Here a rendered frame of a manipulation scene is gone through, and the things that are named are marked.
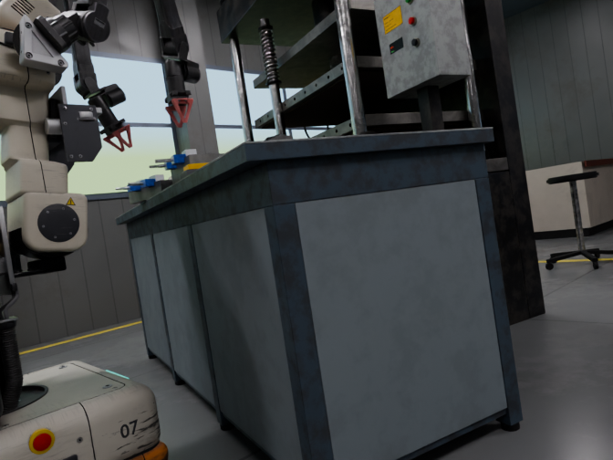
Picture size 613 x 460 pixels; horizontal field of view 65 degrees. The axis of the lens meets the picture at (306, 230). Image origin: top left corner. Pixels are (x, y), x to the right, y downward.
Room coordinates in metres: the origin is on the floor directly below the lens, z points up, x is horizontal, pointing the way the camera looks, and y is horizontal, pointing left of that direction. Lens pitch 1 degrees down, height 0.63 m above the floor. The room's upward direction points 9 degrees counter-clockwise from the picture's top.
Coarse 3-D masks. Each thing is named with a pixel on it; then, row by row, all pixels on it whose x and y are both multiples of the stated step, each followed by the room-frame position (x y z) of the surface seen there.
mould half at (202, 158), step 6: (276, 138) 1.67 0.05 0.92; (282, 138) 1.68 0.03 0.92; (288, 138) 1.69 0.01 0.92; (186, 156) 1.54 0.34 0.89; (192, 156) 1.53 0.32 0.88; (198, 156) 1.53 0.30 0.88; (204, 156) 1.54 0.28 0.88; (210, 156) 1.55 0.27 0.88; (216, 156) 1.56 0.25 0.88; (186, 162) 1.55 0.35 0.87; (192, 162) 1.52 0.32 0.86; (198, 162) 1.53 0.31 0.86; (180, 168) 1.63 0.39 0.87; (174, 174) 1.71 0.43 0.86; (174, 180) 1.72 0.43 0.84
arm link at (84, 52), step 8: (64, 0) 1.69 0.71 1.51; (72, 0) 1.69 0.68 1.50; (64, 8) 1.71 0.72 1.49; (72, 48) 1.69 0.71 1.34; (80, 48) 1.69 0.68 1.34; (88, 48) 1.71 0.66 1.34; (72, 56) 1.70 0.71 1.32; (80, 56) 1.69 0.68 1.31; (88, 56) 1.71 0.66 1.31; (80, 64) 1.68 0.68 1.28; (88, 64) 1.70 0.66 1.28; (80, 72) 1.68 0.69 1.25; (88, 72) 1.69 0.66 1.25; (80, 80) 1.67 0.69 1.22; (96, 80) 1.71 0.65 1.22; (80, 88) 1.69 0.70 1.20
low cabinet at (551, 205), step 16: (592, 160) 5.29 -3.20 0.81; (608, 160) 5.67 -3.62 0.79; (528, 176) 5.61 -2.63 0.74; (544, 176) 5.48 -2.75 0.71; (608, 176) 5.75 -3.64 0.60; (528, 192) 5.63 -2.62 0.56; (544, 192) 5.50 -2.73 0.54; (560, 192) 5.37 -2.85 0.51; (592, 192) 5.32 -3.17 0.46; (608, 192) 5.70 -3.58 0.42; (544, 208) 5.52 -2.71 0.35; (560, 208) 5.39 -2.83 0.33; (592, 208) 5.27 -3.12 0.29; (608, 208) 5.64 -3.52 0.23; (544, 224) 5.53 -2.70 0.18; (560, 224) 5.40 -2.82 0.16; (592, 224) 5.23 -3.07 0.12; (608, 224) 5.68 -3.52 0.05
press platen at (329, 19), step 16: (352, 0) 2.08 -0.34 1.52; (368, 0) 2.12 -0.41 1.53; (352, 16) 2.16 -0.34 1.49; (368, 16) 2.19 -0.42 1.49; (320, 32) 2.30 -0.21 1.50; (336, 32) 2.32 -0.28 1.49; (368, 32) 2.38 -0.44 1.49; (304, 48) 2.47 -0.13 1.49; (320, 48) 2.51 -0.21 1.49; (336, 48) 2.54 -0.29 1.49; (368, 48) 2.62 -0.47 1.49; (288, 64) 2.68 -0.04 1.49; (304, 64) 2.72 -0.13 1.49; (320, 64) 2.76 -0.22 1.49; (256, 80) 2.99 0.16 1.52; (288, 80) 2.98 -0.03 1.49; (304, 80) 3.03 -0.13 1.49
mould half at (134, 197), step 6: (162, 180) 1.77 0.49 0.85; (168, 180) 1.78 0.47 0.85; (156, 186) 1.78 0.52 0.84; (162, 186) 1.76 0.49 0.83; (168, 186) 1.78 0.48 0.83; (132, 192) 1.91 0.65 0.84; (138, 192) 1.88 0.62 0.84; (144, 192) 1.85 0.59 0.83; (150, 192) 1.82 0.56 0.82; (156, 192) 1.79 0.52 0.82; (132, 198) 1.92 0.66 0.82; (138, 198) 1.89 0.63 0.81; (144, 198) 1.85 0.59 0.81
